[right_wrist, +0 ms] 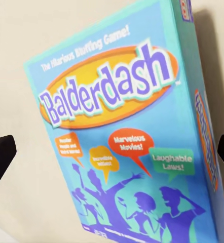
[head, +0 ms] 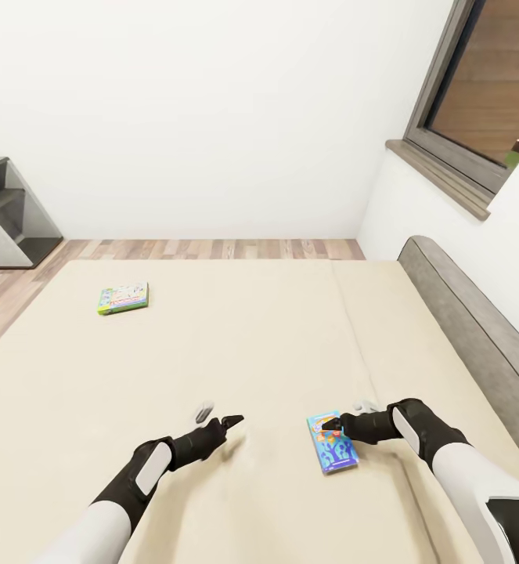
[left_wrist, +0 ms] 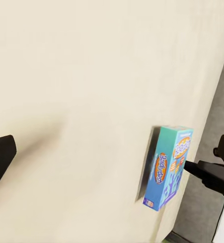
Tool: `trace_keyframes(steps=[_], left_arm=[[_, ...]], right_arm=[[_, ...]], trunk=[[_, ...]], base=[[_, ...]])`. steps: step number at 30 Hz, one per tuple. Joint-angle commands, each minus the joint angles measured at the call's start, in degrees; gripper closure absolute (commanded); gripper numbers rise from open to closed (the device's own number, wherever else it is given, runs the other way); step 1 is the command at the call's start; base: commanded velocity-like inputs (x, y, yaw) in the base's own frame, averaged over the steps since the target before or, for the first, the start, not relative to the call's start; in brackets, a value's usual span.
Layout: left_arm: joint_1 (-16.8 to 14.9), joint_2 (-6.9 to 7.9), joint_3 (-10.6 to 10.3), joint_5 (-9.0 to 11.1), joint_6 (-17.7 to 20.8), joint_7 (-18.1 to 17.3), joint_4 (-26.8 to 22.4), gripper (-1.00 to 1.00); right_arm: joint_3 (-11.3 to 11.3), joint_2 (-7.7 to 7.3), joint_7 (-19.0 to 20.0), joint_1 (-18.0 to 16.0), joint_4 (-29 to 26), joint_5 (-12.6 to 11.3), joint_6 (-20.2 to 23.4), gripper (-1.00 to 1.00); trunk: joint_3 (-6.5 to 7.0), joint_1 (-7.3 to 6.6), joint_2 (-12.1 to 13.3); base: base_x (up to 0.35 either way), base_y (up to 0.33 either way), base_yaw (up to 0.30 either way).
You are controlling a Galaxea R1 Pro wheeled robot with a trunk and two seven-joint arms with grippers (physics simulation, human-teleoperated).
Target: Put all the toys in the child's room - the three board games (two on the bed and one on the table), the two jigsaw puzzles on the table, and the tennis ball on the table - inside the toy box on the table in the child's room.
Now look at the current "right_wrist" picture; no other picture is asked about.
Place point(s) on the board game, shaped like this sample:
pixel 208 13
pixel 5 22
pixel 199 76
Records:
pixel 125 106

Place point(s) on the bed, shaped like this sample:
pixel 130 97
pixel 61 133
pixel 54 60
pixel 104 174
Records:
pixel 35 203

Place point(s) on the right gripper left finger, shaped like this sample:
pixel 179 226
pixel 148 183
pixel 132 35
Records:
pixel 7 152

